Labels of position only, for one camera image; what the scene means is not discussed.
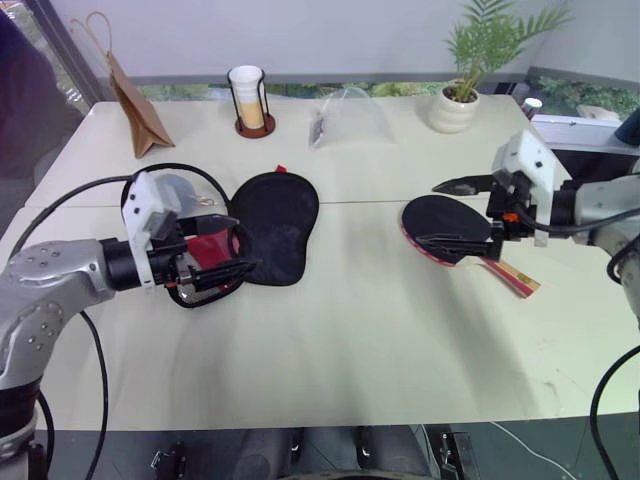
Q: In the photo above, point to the person in dark clothing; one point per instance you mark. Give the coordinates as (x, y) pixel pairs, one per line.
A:
(25, 100)

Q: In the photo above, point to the white paper cup stack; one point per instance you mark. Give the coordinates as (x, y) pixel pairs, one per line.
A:
(247, 95)

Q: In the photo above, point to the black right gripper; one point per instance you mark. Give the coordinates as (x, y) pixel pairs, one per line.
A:
(510, 205)

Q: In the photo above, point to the dark blue round object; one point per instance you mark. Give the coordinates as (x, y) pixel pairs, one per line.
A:
(629, 132)

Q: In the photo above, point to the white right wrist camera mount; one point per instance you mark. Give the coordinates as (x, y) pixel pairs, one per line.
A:
(530, 157)

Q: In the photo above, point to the black rubber table tennis paddle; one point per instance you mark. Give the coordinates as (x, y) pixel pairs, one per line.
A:
(442, 217)

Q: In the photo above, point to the white and red paper cup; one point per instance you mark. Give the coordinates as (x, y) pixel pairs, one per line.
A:
(532, 107)

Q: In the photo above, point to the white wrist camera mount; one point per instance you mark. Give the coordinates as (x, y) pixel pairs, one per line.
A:
(145, 200)
(530, 157)

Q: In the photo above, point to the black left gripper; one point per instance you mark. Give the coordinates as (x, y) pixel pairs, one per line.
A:
(167, 265)

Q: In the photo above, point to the black and red paddle case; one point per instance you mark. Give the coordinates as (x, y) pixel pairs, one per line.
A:
(277, 230)

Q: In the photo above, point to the cup in black holder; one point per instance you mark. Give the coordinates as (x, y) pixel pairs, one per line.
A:
(256, 131)

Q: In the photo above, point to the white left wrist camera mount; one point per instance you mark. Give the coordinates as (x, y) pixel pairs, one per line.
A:
(145, 200)

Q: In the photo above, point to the brown paper bag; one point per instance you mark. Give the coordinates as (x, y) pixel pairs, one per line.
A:
(142, 122)

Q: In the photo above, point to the clear plastic bag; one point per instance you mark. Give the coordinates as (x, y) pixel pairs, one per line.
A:
(357, 120)

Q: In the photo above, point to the grey side table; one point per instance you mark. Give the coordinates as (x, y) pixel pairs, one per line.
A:
(580, 127)

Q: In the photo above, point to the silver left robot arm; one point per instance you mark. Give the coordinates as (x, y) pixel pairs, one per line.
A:
(45, 280)

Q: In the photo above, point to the black metal bracket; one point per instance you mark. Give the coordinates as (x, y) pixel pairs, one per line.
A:
(456, 455)
(167, 456)

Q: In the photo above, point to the green palm in white pot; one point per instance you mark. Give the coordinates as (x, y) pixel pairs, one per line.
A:
(455, 110)

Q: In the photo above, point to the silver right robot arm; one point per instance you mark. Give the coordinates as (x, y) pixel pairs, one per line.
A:
(597, 202)

